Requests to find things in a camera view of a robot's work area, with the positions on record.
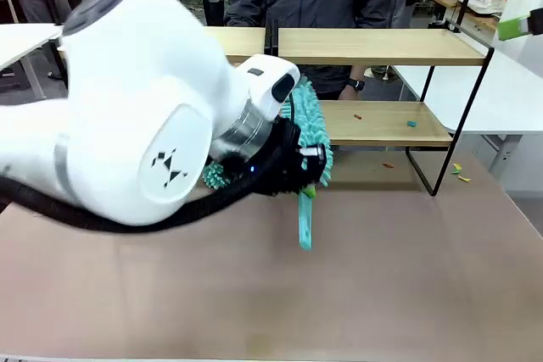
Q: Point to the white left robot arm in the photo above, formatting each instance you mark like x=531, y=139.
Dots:
x=127, y=82

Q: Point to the white side table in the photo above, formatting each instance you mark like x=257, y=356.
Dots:
x=500, y=95
x=25, y=40

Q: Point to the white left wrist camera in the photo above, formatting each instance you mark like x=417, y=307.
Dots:
x=310, y=152

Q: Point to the teal chenille duster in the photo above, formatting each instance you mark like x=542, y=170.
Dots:
x=311, y=124

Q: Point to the black wristwatch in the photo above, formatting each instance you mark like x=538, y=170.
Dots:
x=355, y=84

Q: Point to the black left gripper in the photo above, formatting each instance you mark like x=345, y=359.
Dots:
x=288, y=171

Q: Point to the person left hand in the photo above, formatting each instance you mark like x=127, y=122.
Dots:
x=345, y=95

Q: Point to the background wooden desk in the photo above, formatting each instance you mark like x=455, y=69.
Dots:
x=475, y=14

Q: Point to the yellow paper scrap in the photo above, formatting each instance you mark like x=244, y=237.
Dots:
x=457, y=168
x=463, y=178

